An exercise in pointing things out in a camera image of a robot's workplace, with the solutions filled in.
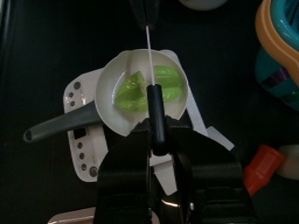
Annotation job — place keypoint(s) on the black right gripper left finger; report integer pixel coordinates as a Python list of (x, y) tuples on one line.
[(124, 175)]

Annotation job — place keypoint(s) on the metal cup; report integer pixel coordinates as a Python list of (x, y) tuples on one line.
[(201, 3)]

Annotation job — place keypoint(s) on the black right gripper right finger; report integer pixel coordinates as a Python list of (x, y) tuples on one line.
[(209, 180)]

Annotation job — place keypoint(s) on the red and white toy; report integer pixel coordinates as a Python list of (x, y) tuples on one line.
[(263, 169)]

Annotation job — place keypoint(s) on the pink tray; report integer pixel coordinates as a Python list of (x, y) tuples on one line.
[(69, 218)]

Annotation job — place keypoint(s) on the green lime slice toy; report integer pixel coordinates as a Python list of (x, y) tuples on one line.
[(169, 78), (129, 96)]

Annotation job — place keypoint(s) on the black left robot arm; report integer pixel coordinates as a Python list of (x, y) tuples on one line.
[(144, 11)]

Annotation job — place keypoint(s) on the white kitchen scale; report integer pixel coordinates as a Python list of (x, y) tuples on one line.
[(83, 140)]

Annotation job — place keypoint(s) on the teal basket with orange rim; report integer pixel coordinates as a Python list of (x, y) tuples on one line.
[(278, 38)]

